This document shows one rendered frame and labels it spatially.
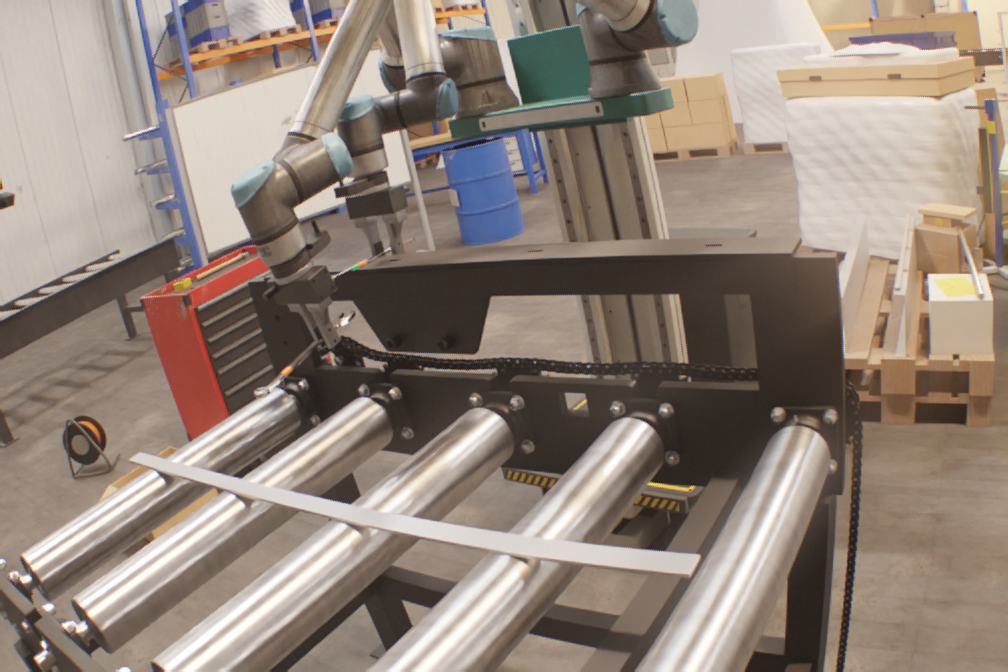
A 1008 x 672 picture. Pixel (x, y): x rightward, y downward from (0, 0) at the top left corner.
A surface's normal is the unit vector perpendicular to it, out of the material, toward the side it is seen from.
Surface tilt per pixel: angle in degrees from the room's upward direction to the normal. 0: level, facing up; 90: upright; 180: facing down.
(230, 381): 90
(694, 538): 0
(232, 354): 90
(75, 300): 90
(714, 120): 90
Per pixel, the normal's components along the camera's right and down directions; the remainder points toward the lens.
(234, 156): 0.52, 0.18
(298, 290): -0.52, 0.58
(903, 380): -0.53, 0.40
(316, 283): 0.79, 0.04
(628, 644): -0.22, -0.92
